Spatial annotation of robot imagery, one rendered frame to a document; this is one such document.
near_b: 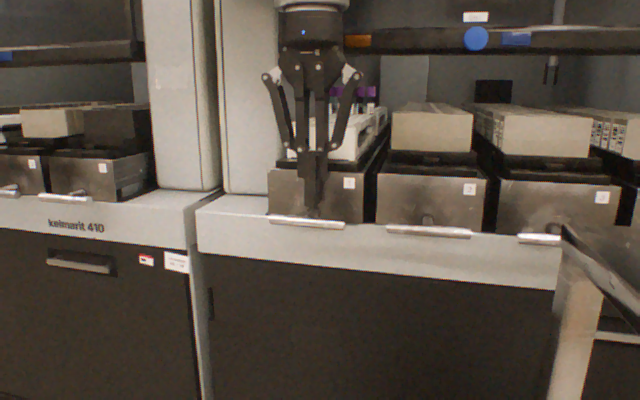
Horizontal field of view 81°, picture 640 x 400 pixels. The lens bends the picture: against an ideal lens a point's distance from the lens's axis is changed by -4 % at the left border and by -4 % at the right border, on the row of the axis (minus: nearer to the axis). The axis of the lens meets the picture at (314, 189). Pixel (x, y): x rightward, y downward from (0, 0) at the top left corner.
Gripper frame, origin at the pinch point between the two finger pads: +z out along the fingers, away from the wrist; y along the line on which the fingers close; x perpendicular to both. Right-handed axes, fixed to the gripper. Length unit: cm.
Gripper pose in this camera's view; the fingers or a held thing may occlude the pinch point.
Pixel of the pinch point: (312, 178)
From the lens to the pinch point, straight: 51.4
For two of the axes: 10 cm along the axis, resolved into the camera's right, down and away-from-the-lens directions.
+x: -2.5, 2.4, -9.4
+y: -9.7, -0.6, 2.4
